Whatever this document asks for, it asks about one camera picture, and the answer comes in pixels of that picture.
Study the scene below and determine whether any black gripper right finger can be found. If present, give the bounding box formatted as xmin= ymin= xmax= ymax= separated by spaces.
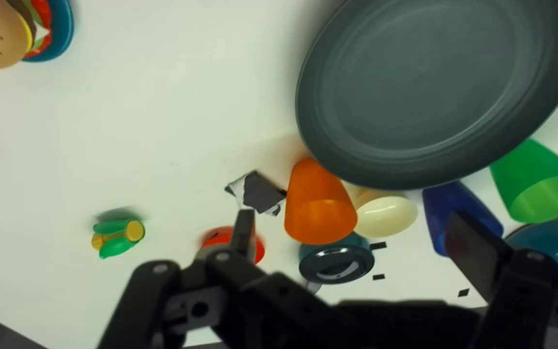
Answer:
xmin=443 ymin=209 xmax=558 ymax=349

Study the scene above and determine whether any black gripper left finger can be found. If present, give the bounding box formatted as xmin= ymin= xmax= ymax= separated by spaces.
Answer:
xmin=96 ymin=207 xmax=275 ymax=349

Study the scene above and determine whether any orange translucent plastic cup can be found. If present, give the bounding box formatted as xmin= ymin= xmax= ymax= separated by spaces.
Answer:
xmin=282 ymin=154 xmax=358 ymax=246

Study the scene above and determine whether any blue plastic cup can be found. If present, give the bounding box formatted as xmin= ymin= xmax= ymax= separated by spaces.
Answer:
xmin=420 ymin=180 xmax=505 ymax=257

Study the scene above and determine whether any teal plastic cup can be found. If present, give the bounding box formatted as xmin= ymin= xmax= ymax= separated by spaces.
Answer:
xmin=503 ymin=215 xmax=558 ymax=273

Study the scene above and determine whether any green plastic cup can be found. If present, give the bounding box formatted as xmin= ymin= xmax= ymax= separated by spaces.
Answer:
xmin=488 ymin=137 xmax=558 ymax=224

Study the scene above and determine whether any cream plastic cup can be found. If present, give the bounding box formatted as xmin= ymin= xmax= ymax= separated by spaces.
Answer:
xmin=342 ymin=182 xmax=420 ymax=242

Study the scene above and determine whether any grey round plate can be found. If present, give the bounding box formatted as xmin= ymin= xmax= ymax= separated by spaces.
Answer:
xmin=292 ymin=0 xmax=558 ymax=191

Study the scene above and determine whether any red round lid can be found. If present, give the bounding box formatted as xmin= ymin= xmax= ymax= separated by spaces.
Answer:
xmin=197 ymin=224 xmax=269 ymax=265

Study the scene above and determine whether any torn black tape piece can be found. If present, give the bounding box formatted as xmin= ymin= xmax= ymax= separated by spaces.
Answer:
xmin=222 ymin=168 xmax=288 ymax=217

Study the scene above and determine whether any green yellow toy corn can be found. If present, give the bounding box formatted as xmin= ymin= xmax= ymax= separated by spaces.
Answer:
xmin=89 ymin=217 xmax=147 ymax=261

